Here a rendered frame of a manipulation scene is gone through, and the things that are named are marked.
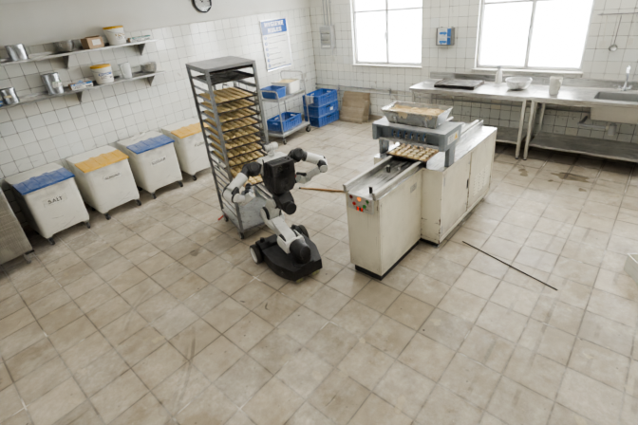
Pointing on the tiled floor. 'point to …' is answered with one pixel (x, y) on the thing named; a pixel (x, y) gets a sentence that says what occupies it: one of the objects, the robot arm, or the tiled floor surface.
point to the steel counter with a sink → (601, 105)
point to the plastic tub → (632, 266)
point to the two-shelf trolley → (286, 110)
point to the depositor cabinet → (454, 185)
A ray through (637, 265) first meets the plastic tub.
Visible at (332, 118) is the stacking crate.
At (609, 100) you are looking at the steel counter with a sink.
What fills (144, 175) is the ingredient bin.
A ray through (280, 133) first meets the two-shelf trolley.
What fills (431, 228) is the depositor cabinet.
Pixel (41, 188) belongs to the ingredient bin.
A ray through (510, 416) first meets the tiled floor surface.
